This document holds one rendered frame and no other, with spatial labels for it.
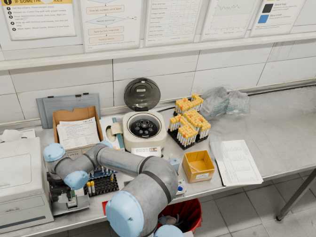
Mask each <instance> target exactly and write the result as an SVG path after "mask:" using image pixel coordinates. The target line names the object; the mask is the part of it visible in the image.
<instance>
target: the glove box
mask: <svg viewBox="0 0 316 237"><path fill-rule="evenodd" d="M99 121H100V124H101V128H102V132H103V139H104V140H106V141H108V142H110V143H111V144H112V146H113V147H114V146H115V147H116V149H120V150H121V151H125V147H124V144H123V140H122V139H123V133H122V129H121V125H120V124H119V123H118V122H117V120H116V117H115V118H106V119H101V120H99ZM121 136H122V137H121Z"/></svg>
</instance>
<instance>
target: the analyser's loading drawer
mask: <svg viewBox="0 0 316 237"><path fill-rule="evenodd" d="M76 201H77V205H74V206H70V207H68V205H67V203H58V201H56V202H52V203H51V211H52V214H53V216H54V215H59V214H63V213H68V212H72V211H76V210H80V209H84V208H91V205H90V200H89V194H88V192H87V195H84V196H80V197H77V195H76Z"/></svg>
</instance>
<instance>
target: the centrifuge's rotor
mask: <svg viewBox="0 0 316 237"><path fill-rule="evenodd" d="M157 131H158V129H157V126H156V125H155V124H154V123H153V122H152V121H150V120H147V119H140V120H137V121H135V122H134V123H133V124H132V125H131V133H133V134H134V135H136V136H138V137H142V138H148V137H152V136H154V135H156V134H157Z"/></svg>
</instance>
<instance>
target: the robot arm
mask: <svg viewBox="0 0 316 237"><path fill-rule="evenodd" d="M43 154H44V159H45V162H46V164H47V168H48V172H47V181H48V182H49V190H50V193H51V196H52V197H57V196H61V194H62V198H61V199H59V200H58V203H69V204H72V202H73V200H72V196H71V189H73V190H79V189H81V188H83V187H84V186H85V184H87V183H88V181H89V176H88V174H90V173H91V172H92V171H94V170H95V169H96V168H97V167H99V166H103V167H105V168H108V169H110V170H113V171H116V172H119V173H122V174H125V175H127V176H130V177H133V178H134V179H133V180H132V181H131V182H130V183H129V184H128V185H126V186H125V187H124V188H123V189H122V190H120V191H119V192H117V193H116V194H114V195H113V197H112V198H111V199H110V200H109V201H108V202H107V204H106V207H105V212H106V217H107V219H108V221H109V222H110V225H111V227H112V228H113V229H114V231H115V232H116V233H117V234H118V235H119V236H120V237H184V234H183V233H182V231H181V230H180V229H179V228H177V227H176V226H174V225H163V226H161V227H160V228H159V229H158V230H157V231H156V233H155V235H154V234H153V232H154V231H155V229H156V227H157V225H158V214H159V213H160V212H161V211H162V210H163V209H164V208H165V207H166V206H167V205H168V204H169V203H170V202H171V201H172V200H173V199H174V197H175V195H176V193H177V190H178V185H179V183H178V176H177V173H176V171H175V169H174V167H173V166H172V165H171V164H170V163H169V162H168V161H166V160H165V159H163V158H160V157H157V156H148V157H144V156H140V155H136V154H133V153H129V152H125V151H121V150H117V149H114V148H113V146H112V144H111V143H110V142H108V141H106V140H103V141H101V142H100V143H97V144H96V145H95V146H94V147H92V148H91V149H89V150H88V151H86V152H85V153H84V154H82V155H81V156H79V157H78V158H76V159H75V160H72V159H71V158H70V157H69V156H68V155H67V154H66V153H65V149H64V148H63V146H62V145H61V144H59V143H52V144H49V145H48V146H46V147H45V149H44V151H43Z"/></svg>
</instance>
